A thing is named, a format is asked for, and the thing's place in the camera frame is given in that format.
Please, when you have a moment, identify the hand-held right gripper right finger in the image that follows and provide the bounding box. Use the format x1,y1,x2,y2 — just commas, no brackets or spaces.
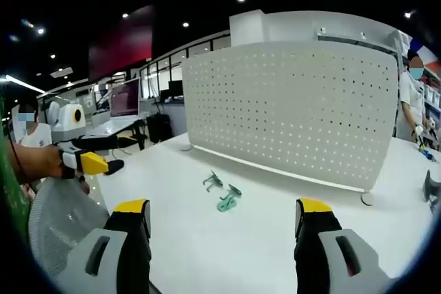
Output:
294,197,394,294

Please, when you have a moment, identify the person's left hand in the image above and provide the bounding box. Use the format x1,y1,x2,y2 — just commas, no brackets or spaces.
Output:
32,145,65,185

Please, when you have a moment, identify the thin black cable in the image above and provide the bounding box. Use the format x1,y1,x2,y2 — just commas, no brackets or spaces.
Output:
6,132,30,183

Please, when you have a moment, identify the person's green clothing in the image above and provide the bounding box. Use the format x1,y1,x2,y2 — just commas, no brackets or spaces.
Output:
0,82,32,243

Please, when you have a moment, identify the black monitor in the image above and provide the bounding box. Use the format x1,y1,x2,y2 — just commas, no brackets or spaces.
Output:
167,80,184,99

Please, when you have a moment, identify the dark red wall panel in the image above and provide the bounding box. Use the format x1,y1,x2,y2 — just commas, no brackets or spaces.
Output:
88,4,154,82

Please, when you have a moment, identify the small blue object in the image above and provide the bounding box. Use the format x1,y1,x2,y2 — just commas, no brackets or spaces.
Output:
418,147,437,163

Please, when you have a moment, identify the green hook assembly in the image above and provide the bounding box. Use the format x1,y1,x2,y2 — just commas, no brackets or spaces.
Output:
202,170,225,193
216,184,243,213

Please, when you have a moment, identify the white office desk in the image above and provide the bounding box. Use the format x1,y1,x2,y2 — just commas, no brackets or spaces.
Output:
84,117,146,152

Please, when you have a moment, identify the black office chair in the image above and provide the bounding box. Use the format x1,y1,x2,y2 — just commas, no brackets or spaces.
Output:
145,112,173,144

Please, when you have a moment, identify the small white-framed monitor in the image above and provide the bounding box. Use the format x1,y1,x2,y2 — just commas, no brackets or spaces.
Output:
93,83,113,118

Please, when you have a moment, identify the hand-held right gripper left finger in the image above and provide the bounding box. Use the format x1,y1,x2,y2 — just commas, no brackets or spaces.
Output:
64,198,153,294

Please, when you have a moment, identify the white perforated mounting plate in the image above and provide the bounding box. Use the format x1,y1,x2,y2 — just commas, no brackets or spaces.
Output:
180,40,400,207

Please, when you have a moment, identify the dark grey stand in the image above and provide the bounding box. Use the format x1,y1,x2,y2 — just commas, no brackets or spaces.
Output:
422,169,441,206

